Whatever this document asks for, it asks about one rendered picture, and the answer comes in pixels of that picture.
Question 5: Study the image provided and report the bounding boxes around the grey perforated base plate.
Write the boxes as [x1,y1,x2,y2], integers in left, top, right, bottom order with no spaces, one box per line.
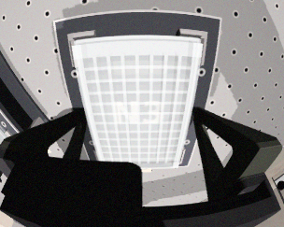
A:
[0,0,284,206]

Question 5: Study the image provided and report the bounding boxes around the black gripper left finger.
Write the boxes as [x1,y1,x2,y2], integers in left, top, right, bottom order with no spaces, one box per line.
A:
[0,107,87,159]

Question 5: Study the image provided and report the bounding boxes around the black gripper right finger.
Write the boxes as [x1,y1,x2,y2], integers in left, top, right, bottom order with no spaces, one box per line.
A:
[193,107,282,201]

